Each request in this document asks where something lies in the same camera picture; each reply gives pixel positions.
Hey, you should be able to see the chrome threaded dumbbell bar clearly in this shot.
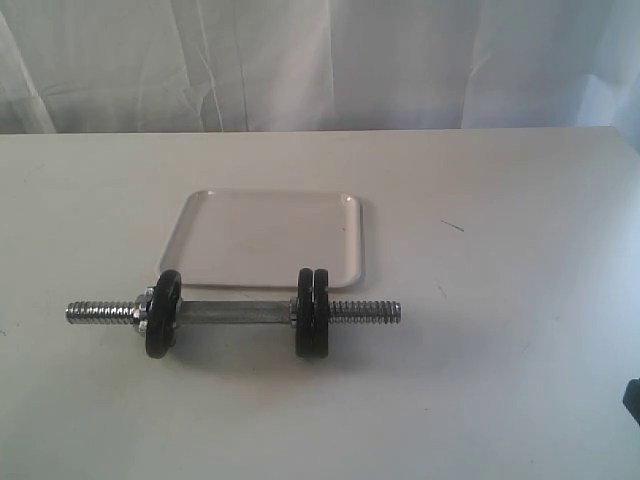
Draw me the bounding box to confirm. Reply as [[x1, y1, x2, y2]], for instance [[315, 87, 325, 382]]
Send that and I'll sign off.
[[65, 298, 402, 325]]

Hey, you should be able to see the white backdrop curtain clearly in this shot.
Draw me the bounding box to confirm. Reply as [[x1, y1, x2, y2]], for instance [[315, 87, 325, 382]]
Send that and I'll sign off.
[[1, 1, 639, 137]]

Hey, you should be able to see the chrome collar nut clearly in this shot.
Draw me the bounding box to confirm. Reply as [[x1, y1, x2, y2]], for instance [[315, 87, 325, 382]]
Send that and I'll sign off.
[[134, 286, 155, 336]]

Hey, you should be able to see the white rectangular tray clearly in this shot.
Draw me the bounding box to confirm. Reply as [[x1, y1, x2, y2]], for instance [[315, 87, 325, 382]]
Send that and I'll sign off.
[[158, 188, 364, 289]]

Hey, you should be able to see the mounted black weight plate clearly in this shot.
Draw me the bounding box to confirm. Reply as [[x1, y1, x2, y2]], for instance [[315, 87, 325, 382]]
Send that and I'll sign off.
[[145, 270, 182, 359], [295, 268, 313, 358]]

